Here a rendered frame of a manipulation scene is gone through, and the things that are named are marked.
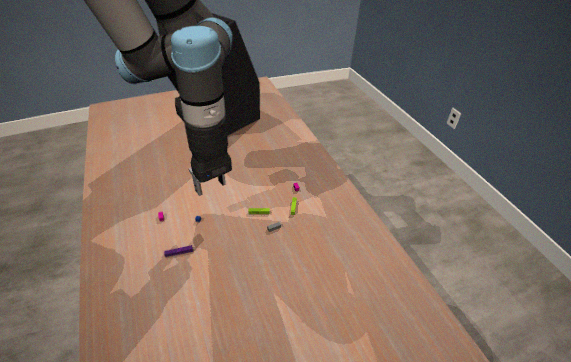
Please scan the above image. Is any grey rod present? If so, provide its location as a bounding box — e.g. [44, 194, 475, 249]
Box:
[267, 222, 281, 232]

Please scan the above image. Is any purple rod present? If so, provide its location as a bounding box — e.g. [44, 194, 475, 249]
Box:
[164, 245, 193, 257]

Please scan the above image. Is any lime green rod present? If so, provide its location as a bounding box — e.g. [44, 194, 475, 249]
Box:
[291, 197, 297, 215]
[248, 208, 270, 214]

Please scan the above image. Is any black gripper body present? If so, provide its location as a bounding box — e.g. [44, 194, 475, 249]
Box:
[175, 95, 232, 183]

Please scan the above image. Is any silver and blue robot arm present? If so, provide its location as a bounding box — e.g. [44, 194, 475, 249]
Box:
[84, 0, 232, 106]

